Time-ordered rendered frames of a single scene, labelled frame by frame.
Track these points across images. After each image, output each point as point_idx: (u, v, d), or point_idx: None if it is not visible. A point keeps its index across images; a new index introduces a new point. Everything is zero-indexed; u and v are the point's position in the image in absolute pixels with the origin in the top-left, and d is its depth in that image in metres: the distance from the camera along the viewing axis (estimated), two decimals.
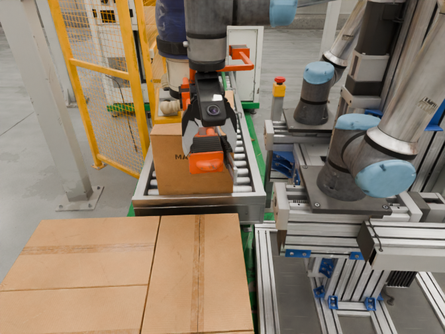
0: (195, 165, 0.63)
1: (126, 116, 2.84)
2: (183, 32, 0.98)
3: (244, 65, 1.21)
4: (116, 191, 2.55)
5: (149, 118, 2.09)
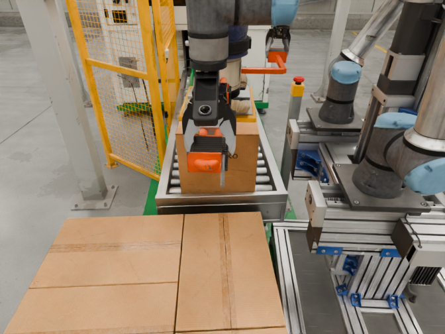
0: (193, 164, 0.64)
1: (139, 115, 2.86)
2: None
3: (276, 69, 1.18)
4: (130, 190, 2.56)
5: (166, 118, 2.10)
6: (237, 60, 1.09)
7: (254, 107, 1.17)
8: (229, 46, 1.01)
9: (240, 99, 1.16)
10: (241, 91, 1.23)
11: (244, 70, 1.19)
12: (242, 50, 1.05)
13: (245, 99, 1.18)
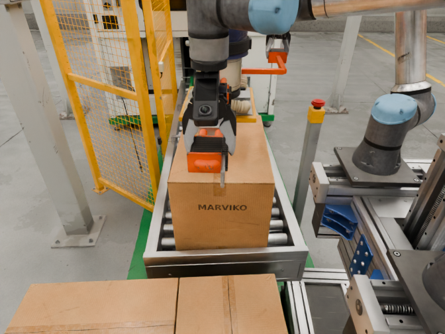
0: (193, 164, 0.64)
1: (131, 134, 2.55)
2: None
3: (276, 69, 1.19)
4: (120, 221, 2.25)
5: (159, 144, 1.79)
6: (238, 61, 1.09)
7: (254, 107, 1.17)
8: (229, 47, 1.01)
9: (240, 99, 1.16)
10: (241, 92, 1.23)
11: (244, 71, 1.19)
12: (242, 51, 1.05)
13: (245, 99, 1.18)
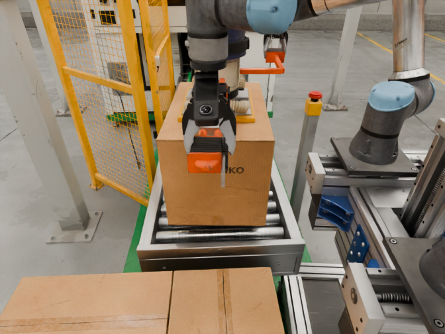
0: (193, 164, 0.64)
1: (128, 130, 2.53)
2: None
3: (274, 69, 1.19)
4: (116, 217, 2.23)
5: (155, 138, 1.77)
6: (236, 61, 1.09)
7: (253, 107, 1.17)
8: (227, 47, 1.01)
9: (239, 99, 1.16)
10: (240, 92, 1.23)
11: (242, 71, 1.19)
12: (240, 51, 1.05)
13: (244, 99, 1.18)
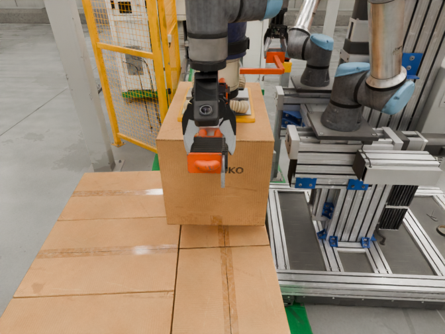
0: (193, 164, 0.64)
1: (144, 98, 3.10)
2: None
3: (274, 69, 1.19)
4: (136, 164, 2.80)
5: (169, 94, 2.34)
6: (236, 61, 1.09)
7: (253, 107, 1.17)
8: (228, 47, 1.01)
9: (239, 99, 1.16)
10: (240, 92, 1.23)
11: (242, 71, 1.19)
12: (240, 51, 1.05)
13: (244, 99, 1.18)
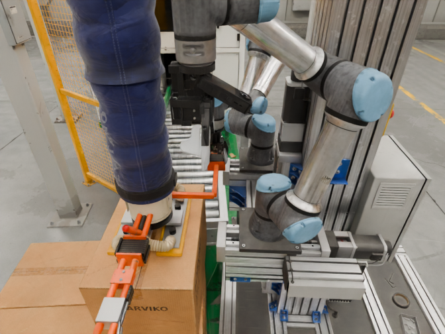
0: None
1: None
2: (137, 185, 1.03)
3: (206, 195, 1.23)
4: (103, 207, 2.77)
5: None
6: None
7: (184, 234, 1.21)
8: (149, 195, 1.05)
9: (170, 226, 1.20)
10: (174, 213, 1.27)
11: (175, 196, 1.23)
12: (164, 193, 1.09)
13: (176, 224, 1.22)
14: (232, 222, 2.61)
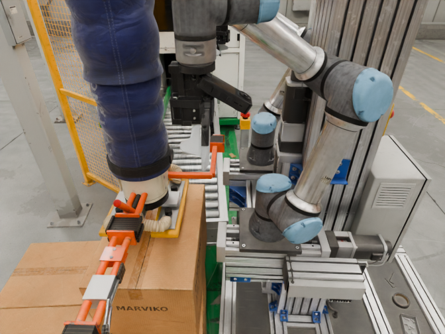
0: None
1: None
2: (130, 160, 0.96)
3: (203, 175, 1.16)
4: (103, 207, 2.77)
5: None
6: (158, 175, 1.07)
7: (181, 215, 1.15)
8: (143, 170, 0.99)
9: (166, 207, 1.14)
10: (171, 194, 1.21)
11: (171, 175, 1.17)
12: (159, 170, 1.03)
13: (172, 205, 1.16)
14: (232, 222, 2.61)
